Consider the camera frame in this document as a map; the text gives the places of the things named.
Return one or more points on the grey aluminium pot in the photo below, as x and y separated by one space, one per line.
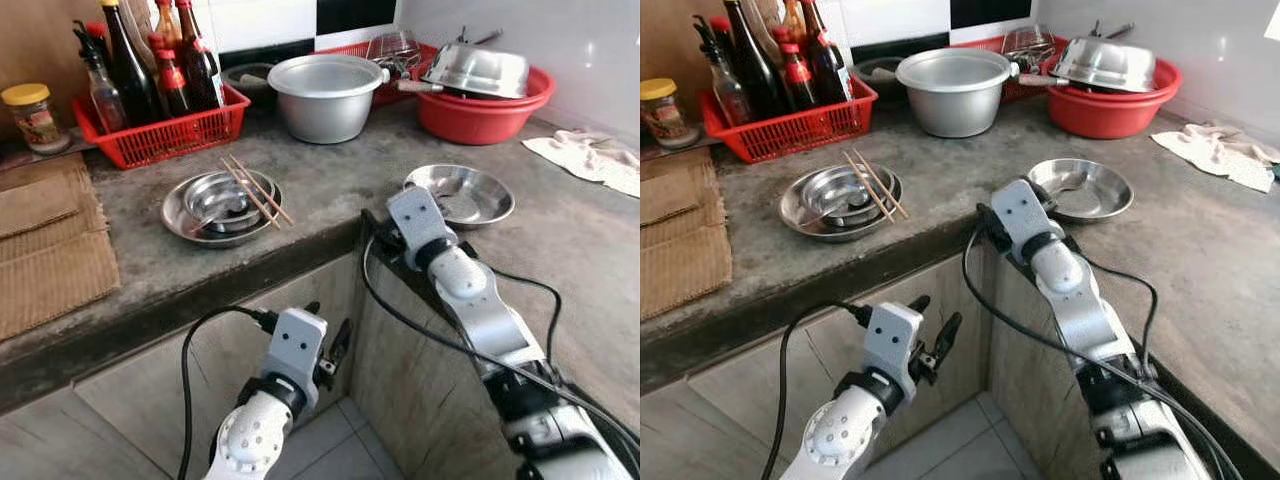
325 110
955 105

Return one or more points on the large shallow steel dish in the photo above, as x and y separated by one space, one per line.
180 222
800 218

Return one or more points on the upturned steel bowl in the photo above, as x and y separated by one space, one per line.
1105 62
480 70

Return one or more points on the amber glass bottle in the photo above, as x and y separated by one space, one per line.
165 20
792 20

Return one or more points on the red plastic basin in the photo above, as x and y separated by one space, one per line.
480 120
1110 115

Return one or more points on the black round bowl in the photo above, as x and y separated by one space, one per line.
875 72
240 78

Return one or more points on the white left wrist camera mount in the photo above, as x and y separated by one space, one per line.
893 345
297 345

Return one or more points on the glass jar with yellow lid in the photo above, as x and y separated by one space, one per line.
35 125
665 120

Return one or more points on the clear bottle with black spout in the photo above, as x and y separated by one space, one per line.
103 100
728 95

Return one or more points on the light wooden chopstick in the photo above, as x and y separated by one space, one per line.
881 183
868 188
252 193
264 189

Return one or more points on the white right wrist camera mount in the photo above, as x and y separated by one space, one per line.
418 218
1022 215

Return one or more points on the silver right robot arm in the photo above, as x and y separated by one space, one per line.
1085 310
480 310

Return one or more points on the dark glass bottle red cap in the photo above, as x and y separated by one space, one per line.
828 65
200 65

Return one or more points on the medium steel bowl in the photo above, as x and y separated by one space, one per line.
205 195
822 190

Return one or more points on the white crumpled cloth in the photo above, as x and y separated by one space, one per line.
1215 148
590 155

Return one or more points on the red plastic bottle basket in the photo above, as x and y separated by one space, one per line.
800 135
170 140

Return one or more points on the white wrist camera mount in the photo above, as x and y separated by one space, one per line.
418 218
1022 215
297 345
893 345

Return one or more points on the tall dark soy sauce bottle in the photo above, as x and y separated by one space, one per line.
755 70
130 75

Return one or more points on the large woven straw mat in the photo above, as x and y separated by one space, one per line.
680 272
50 275

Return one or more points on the small red capped sauce bottle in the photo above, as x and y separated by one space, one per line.
797 80
170 85

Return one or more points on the red plastic utensil basket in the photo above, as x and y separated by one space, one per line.
345 48
975 42

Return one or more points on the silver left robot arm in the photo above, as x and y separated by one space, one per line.
845 435
250 435

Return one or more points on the small steel bowl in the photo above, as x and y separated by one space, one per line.
232 208
852 205

